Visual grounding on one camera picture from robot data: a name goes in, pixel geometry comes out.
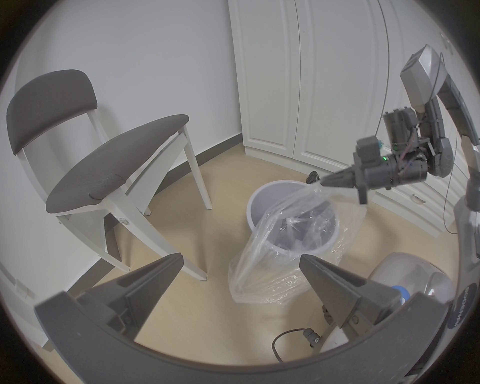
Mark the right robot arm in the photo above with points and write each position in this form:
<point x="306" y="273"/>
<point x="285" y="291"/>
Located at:
<point x="423" y="75"/>

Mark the grey padded white chair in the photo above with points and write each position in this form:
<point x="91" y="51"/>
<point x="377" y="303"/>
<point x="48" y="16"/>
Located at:
<point x="112" y="161"/>

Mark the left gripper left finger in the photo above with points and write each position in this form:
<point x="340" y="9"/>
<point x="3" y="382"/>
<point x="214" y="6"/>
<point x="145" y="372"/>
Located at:
<point x="142" y="292"/>

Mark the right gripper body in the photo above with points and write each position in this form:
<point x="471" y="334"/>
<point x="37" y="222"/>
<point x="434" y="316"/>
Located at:
<point x="397" y="170"/>

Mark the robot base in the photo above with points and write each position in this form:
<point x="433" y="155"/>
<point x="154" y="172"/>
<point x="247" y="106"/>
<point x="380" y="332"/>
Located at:
<point x="405" y="270"/>

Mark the clear plastic bag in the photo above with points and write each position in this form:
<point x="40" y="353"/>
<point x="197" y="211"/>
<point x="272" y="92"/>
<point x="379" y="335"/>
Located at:
<point x="285" y="285"/>

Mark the white wall socket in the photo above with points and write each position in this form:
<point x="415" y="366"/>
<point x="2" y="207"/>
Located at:
<point x="21" y="291"/>

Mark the white wardrobe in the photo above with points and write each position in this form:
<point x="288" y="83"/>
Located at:
<point x="270" y="75"/>

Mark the white trash bin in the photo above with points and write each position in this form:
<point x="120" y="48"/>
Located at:
<point x="262" y="195"/>

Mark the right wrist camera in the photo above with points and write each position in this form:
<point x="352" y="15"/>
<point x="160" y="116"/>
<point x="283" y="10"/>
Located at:
<point x="368" y="147"/>

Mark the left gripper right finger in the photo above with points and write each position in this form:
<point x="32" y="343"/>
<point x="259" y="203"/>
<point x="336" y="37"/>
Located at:
<point x="337" y="292"/>

